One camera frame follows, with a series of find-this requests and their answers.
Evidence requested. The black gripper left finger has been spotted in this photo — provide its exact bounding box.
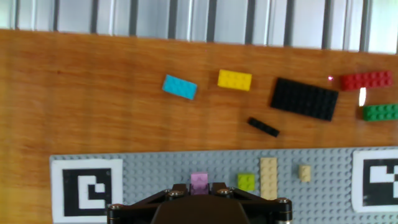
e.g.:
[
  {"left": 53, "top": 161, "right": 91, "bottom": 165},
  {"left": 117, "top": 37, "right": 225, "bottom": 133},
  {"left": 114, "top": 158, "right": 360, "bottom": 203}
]
[{"left": 107, "top": 183, "right": 190, "bottom": 224}]

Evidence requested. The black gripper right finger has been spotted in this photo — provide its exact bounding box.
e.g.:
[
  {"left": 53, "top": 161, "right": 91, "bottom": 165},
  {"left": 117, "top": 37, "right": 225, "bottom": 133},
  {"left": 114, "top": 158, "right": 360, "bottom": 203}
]
[{"left": 210, "top": 182, "right": 293, "bottom": 224}]

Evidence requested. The tan Lego plate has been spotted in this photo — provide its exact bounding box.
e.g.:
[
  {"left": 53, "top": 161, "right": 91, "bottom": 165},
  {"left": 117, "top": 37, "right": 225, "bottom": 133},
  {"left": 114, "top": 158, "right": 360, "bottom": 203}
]
[{"left": 260, "top": 157, "right": 279, "bottom": 200}]

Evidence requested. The small lime Lego brick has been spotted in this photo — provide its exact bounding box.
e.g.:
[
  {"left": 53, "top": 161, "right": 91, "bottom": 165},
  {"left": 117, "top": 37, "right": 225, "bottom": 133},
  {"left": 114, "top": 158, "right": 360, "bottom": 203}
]
[{"left": 237, "top": 173, "right": 256, "bottom": 192}]

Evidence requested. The small tan Lego brick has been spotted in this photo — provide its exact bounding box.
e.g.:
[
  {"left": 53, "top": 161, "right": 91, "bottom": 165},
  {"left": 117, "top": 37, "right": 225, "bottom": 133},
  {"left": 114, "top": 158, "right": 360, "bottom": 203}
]
[{"left": 298, "top": 164, "right": 312, "bottom": 183}]

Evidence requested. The pink Lego brick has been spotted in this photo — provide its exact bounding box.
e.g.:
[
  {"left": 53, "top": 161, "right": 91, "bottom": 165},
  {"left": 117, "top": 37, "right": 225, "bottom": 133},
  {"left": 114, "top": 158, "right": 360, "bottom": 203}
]
[{"left": 190, "top": 172, "right": 209, "bottom": 195}]

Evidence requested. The green Lego brick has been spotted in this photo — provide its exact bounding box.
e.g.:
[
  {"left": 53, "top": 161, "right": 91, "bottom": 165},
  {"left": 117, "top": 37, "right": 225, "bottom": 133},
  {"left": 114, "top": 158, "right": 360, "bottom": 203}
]
[{"left": 363, "top": 103, "right": 398, "bottom": 122}]

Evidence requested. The grey Lego baseplate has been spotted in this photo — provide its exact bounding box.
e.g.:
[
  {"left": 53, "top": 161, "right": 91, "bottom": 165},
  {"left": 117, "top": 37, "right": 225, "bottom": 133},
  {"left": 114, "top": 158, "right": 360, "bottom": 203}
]
[{"left": 49, "top": 146, "right": 398, "bottom": 224}]

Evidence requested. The small black Lego brick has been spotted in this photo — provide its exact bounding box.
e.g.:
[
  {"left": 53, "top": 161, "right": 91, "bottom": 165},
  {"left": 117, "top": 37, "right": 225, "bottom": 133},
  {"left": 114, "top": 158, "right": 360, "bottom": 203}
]
[{"left": 247, "top": 116, "right": 280, "bottom": 138}]

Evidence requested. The black Lego plate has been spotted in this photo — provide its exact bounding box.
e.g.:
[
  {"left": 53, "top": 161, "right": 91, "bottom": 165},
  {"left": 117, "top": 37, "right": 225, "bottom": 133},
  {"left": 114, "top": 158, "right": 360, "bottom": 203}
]
[{"left": 269, "top": 77, "right": 340, "bottom": 122}]

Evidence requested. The cyan Lego brick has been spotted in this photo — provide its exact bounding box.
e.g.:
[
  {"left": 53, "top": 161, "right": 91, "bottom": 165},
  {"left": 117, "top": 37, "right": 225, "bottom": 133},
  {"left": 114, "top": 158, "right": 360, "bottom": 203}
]
[{"left": 161, "top": 74, "right": 198, "bottom": 101}]

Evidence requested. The yellow Lego brick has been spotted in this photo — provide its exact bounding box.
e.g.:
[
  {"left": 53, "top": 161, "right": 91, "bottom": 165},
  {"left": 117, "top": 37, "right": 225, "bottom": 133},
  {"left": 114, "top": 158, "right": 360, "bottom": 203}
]
[{"left": 216, "top": 69, "right": 253, "bottom": 92}]

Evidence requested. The red Lego brick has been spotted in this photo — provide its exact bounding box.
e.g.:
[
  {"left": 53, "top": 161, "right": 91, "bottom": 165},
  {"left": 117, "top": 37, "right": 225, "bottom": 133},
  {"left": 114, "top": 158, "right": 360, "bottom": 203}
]
[{"left": 340, "top": 70, "right": 394, "bottom": 91}]

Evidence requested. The fiducial marker with C pattern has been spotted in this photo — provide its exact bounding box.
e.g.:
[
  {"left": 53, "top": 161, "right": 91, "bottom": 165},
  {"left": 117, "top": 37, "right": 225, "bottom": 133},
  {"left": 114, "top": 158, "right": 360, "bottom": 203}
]
[{"left": 50, "top": 158, "right": 124, "bottom": 224}]

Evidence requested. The wood grain mat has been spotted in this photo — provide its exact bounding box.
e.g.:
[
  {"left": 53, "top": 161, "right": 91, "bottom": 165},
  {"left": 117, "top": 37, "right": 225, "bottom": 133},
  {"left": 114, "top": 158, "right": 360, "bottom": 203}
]
[{"left": 0, "top": 28, "right": 398, "bottom": 224}]

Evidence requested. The black white fiducial marker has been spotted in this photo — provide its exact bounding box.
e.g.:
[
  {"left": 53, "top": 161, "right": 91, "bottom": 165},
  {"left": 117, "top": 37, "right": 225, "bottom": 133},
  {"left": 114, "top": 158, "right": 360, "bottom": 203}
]
[{"left": 351, "top": 149, "right": 398, "bottom": 214}]

